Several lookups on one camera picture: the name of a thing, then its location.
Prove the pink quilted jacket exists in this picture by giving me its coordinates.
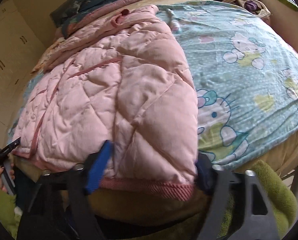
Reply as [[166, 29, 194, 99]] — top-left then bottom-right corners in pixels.
[[13, 5, 198, 201]]

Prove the floral bag of clothes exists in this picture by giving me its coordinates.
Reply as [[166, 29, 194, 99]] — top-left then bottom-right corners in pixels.
[[237, 0, 271, 19]]

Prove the green fleece garment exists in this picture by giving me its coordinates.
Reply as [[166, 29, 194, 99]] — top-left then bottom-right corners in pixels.
[[0, 159, 298, 240]]

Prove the peach white small cloth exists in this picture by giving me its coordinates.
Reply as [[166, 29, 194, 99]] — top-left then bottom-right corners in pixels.
[[31, 37, 65, 74]]

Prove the light blue cartoon blanket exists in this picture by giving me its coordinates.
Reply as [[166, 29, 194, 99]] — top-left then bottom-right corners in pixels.
[[7, 0, 298, 170]]

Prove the cream built-in wardrobe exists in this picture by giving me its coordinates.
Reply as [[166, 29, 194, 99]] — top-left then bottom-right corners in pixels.
[[0, 0, 45, 137]]

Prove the dark floral purple quilt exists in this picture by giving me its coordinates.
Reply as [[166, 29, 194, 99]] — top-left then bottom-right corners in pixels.
[[51, 0, 142, 39]]

